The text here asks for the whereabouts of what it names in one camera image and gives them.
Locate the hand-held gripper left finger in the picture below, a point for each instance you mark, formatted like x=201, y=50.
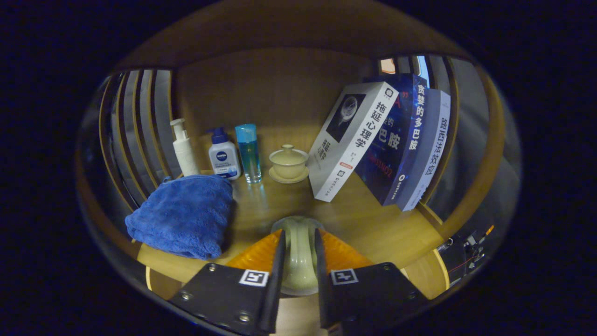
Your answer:
x=275, y=289

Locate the clear blue bottle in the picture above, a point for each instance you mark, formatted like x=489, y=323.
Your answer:
x=249, y=154

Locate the cream lidded teacup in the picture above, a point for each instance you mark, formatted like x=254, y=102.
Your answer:
x=288, y=163

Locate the dark blue book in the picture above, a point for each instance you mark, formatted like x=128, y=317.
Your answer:
x=396, y=154

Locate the white book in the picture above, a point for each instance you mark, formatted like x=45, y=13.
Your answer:
x=350, y=140

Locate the white bottle with blue cap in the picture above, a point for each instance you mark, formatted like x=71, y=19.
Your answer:
x=224, y=158

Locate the white pump bottle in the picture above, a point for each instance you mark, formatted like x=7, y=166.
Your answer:
x=185, y=156

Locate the black device with orange tip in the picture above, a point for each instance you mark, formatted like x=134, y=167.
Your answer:
x=466, y=254

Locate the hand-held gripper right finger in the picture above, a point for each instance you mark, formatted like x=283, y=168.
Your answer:
x=322, y=289

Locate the wooden countertop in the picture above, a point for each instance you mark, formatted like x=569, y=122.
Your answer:
x=364, y=224

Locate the pale cream ceramic ornament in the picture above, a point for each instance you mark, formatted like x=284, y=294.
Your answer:
x=299, y=252

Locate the wooden cabinet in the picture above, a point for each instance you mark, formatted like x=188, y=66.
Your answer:
x=280, y=93

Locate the pale grey-blue book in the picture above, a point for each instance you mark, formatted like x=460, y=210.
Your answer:
x=431, y=154

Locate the blue folded towel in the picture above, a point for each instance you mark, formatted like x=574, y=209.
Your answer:
x=182, y=214

